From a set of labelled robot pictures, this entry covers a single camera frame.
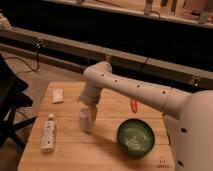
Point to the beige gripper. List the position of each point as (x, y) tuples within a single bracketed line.
[(91, 111)]

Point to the white ceramic cup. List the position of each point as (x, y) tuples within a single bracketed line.
[(85, 121)]

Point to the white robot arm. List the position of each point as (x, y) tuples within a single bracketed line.
[(194, 111)]

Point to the white eraser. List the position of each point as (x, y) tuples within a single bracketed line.
[(57, 96)]

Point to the green ceramic bowl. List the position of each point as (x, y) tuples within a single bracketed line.
[(135, 137)]

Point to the white tube bottle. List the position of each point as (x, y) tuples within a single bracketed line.
[(49, 134)]

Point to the black office chair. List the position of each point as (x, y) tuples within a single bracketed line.
[(12, 98)]

